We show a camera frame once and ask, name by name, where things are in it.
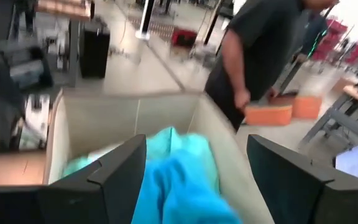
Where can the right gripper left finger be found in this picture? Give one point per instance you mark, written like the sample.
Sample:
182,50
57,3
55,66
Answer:
73,202

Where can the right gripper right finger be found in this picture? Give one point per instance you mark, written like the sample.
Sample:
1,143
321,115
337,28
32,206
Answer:
306,199

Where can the bright blue garment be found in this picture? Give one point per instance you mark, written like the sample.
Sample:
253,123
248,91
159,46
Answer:
182,193

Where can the teal garment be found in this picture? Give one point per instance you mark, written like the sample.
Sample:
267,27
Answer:
185,143

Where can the lit screen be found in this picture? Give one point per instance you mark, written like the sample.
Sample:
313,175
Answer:
350,161

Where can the beige fabric bin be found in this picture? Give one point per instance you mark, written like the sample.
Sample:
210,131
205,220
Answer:
104,118

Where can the orange box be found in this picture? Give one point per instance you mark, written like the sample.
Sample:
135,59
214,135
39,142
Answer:
269,115
306,107

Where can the grey office chair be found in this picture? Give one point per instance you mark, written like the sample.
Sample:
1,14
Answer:
26,71

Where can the black cabinet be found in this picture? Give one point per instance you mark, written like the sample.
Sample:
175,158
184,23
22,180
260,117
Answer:
94,49

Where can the person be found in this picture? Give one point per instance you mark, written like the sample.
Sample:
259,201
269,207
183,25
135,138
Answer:
314,34
259,46

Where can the white stand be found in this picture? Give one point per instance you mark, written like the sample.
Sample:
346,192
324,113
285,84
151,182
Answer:
143,32

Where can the red box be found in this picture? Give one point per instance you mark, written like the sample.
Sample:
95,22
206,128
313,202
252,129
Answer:
183,37

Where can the wooden table grey frame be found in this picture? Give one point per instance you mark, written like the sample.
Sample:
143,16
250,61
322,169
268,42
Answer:
357,95

